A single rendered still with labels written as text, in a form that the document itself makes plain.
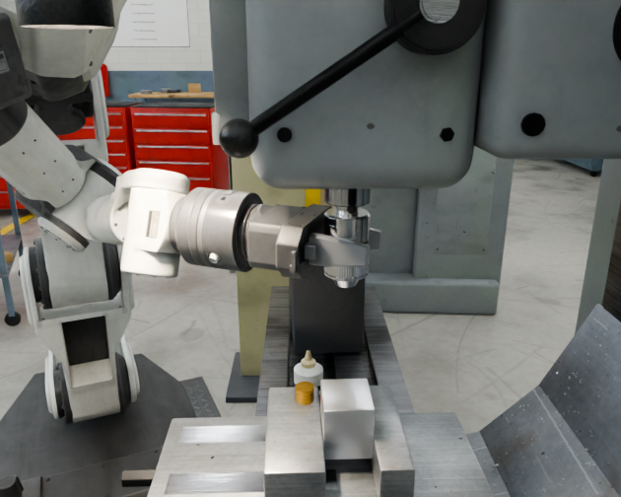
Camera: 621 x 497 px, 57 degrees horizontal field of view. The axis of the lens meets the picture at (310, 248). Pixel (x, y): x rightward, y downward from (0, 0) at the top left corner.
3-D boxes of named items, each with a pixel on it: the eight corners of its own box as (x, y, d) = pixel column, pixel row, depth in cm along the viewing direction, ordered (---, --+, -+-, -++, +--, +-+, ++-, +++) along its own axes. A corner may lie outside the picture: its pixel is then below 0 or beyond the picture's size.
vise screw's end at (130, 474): (122, 490, 62) (120, 475, 62) (126, 479, 64) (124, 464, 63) (159, 489, 62) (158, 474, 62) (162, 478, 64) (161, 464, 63)
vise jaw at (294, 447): (264, 507, 55) (263, 473, 54) (269, 414, 70) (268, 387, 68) (325, 505, 56) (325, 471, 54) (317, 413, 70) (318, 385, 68)
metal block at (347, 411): (322, 460, 59) (323, 410, 57) (319, 424, 65) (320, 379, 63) (373, 459, 59) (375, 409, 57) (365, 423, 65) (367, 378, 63)
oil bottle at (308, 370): (294, 428, 78) (293, 358, 75) (294, 411, 82) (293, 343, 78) (323, 428, 78) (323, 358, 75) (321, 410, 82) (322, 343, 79)
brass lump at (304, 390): (295, 405, 65) (295, 391, 64) (295, 394, 67) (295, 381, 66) (314, 404, 65) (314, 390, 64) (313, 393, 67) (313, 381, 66)
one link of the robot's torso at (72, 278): (35, 299, 119) (-2, 67, 108) (122, 286, 126) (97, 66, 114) (33, 323, 105) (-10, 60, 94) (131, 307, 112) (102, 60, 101)
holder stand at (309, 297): (293, 355, 97) (292, 245, 91) (289, 303, 118) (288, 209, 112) (363, 352, 98) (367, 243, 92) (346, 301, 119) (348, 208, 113)
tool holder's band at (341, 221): (314, 220, 58) (314, 211, 58) (347, 212, 61) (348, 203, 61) (346, 231, 55) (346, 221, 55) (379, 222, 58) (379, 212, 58)
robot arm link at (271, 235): (297, 213, 53) (184, 201, 56) (296, 308, 56) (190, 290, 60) (336, 185, 64) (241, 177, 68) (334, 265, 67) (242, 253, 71)
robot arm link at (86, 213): (130, 264, 75) (96, 254, 91) (176, 204, 78) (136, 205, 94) (62, 213, 70) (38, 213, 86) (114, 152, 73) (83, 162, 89)
